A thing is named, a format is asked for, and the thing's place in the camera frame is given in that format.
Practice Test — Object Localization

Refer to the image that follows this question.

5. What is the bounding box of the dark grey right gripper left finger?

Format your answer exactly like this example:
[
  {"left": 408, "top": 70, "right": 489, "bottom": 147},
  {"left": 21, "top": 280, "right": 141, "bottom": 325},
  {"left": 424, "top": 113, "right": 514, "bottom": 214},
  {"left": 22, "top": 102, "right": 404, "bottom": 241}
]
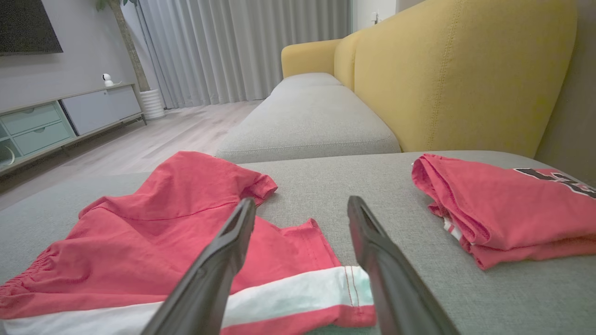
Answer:
[{"left": 140, "top": 197, "right": 257, "bottom": 335}]

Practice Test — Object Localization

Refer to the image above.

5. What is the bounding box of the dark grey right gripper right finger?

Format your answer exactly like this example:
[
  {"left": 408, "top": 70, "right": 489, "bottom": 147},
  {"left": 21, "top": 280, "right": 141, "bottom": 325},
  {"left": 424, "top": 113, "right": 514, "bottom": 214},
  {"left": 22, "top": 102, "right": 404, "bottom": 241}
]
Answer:
[{"left": 347, "top": 195, "right": 461, "bottom": 335}]

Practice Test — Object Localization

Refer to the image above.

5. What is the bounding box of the red shorts white band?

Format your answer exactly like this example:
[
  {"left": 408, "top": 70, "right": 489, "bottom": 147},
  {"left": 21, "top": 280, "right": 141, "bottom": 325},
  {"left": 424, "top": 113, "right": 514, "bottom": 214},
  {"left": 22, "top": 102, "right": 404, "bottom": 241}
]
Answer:
[{"left": 0, "top": 150, "right": 378, "bottom": 335}]

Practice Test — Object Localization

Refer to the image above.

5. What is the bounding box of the red jersey number 23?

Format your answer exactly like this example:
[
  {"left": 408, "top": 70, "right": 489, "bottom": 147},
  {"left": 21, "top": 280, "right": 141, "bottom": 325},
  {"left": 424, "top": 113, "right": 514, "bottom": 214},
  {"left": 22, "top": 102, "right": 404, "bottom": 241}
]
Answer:
[{"left": 411, "top": 154, "right": 596, "bottom": 270}]

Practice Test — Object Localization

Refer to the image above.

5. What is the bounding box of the large grey sofa ottoman cushion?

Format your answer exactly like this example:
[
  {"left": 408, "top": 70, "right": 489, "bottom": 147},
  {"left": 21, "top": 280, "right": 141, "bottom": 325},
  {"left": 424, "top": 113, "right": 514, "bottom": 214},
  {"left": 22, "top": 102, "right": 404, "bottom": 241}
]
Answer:
[{"left": 0, "top": 150, "right": 596, "bottom": 335}]

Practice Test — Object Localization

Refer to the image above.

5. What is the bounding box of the grey sofa seat cushion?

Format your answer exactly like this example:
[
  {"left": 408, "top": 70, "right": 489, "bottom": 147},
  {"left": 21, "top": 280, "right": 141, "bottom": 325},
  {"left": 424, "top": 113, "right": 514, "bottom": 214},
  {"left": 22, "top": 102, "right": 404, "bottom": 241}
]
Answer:
[
  {"left": 270, "top": 72, "right": 346, "bottom": 99},
  {"left": 215, "top": 84, "right": 402, "bottom": 164}
]

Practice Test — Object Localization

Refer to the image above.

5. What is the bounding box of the white ribbed plant pot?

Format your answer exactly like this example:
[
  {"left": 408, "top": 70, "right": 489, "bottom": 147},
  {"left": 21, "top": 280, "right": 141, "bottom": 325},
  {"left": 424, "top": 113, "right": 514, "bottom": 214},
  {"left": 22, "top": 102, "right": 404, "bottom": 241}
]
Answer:
[{"left": 139, "top": 88, "right": 166, "bottom": 121}]

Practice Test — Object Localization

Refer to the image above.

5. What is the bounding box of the pale green TV cabinet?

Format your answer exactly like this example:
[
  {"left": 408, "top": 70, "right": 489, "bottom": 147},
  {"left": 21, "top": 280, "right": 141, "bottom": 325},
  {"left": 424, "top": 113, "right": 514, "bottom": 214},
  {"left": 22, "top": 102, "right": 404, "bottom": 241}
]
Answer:
[{"left": 0, "top": 83, "right": 147, "bottom": 177}]

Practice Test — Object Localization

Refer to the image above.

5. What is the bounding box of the yellow sofa backrest cushion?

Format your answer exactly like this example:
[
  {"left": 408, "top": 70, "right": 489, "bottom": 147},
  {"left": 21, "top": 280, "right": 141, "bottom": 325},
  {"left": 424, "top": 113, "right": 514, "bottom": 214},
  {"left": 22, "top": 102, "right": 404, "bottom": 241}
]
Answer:
[
  {"left": 353, "top": 0, "right": 578, "bottom": 159},
  {"left": 333, "top": 30, "right": 365, "bottom": 92}
]

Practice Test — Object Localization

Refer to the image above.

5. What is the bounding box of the grey pleated curtain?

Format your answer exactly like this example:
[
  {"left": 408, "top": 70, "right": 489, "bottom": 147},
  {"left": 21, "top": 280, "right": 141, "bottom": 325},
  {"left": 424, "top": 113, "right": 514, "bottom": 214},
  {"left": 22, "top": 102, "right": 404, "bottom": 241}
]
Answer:
[{"left": 135, "top": 0, "right": 353, "bottom": 110}]

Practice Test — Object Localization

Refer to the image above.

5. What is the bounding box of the yellow sofa armrest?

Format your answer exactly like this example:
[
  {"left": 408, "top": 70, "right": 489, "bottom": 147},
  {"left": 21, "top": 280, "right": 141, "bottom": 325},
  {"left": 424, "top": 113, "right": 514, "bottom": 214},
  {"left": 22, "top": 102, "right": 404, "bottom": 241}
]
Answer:
[{"left": 281, "top": 39, "right": 344, "bottom": 79}]

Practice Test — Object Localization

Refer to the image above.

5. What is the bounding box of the potted plant in white pot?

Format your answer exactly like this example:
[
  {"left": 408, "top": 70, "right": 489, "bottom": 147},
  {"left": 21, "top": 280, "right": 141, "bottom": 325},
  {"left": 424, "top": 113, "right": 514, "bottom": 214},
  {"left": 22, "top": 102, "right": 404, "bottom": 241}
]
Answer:
[{"left": 95, "top": 0, "right": 152, "bottom": 93}]

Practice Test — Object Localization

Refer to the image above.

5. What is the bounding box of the black wall television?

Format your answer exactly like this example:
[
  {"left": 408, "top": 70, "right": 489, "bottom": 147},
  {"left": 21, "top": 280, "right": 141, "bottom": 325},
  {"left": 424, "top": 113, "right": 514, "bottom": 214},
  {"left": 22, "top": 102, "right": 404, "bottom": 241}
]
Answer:
[{"left": 0, "top": 0, "right": 64, "bottom": 57}]

